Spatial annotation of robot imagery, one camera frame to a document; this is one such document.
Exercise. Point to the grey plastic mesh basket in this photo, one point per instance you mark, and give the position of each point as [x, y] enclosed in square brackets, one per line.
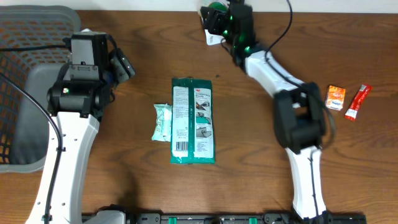
[31, 40]

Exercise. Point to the green lid spice jar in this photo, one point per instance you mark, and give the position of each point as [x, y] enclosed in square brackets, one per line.
[218, 6]

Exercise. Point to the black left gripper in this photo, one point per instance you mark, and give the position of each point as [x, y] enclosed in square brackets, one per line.
[120, 65]

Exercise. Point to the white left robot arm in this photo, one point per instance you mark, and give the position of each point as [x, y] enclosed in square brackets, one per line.
[77, 99]

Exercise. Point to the small red sachet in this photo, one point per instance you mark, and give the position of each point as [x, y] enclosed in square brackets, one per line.
[361, 95]

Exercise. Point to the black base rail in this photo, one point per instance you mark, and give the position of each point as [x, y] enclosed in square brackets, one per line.
[271, 217]

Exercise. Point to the white green packet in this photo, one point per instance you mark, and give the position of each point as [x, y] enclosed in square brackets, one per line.
[192, 129]

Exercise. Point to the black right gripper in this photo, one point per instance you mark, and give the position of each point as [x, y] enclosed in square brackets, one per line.
[214, 21]

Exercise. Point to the small orange box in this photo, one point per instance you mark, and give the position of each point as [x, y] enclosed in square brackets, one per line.
[335, 98]

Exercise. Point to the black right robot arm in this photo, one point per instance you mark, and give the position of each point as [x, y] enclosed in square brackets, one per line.
[300, 116]

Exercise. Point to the teal packet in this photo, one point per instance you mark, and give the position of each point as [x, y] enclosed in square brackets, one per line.
[162, 130]

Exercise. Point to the white barcode scanner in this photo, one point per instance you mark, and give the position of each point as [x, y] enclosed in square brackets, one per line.
[213, 39]

